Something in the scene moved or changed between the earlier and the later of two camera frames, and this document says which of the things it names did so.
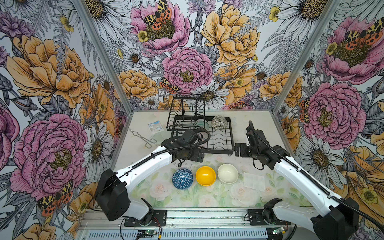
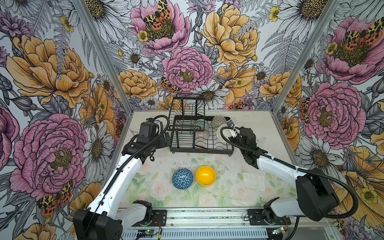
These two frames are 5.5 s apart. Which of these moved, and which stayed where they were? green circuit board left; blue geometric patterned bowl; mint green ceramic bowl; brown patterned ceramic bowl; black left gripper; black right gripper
Moved: black left gripper; black right gripper
Stayed: mint green ceramic bowl; green circuit board left; blue geometric patterned bowl; brown patterned ceramic bowl
